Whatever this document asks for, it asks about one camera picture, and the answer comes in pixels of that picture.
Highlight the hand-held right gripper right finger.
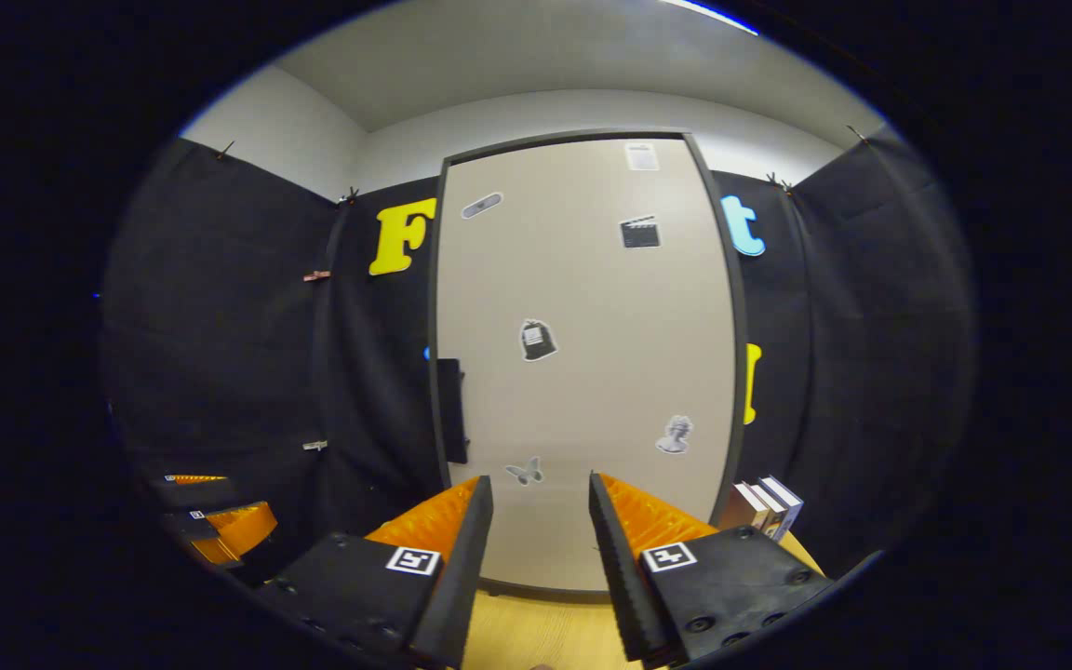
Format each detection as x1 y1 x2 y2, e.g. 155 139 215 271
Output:
588 471 835 669

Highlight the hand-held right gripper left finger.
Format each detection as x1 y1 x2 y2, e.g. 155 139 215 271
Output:
261 475 495 669

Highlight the dark grey cabinet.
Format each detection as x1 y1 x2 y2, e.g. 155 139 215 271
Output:
427 128 749 601

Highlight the upright book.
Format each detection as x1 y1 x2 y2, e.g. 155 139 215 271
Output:
720 481 760 533
759 475 806 541
746 481 786 541

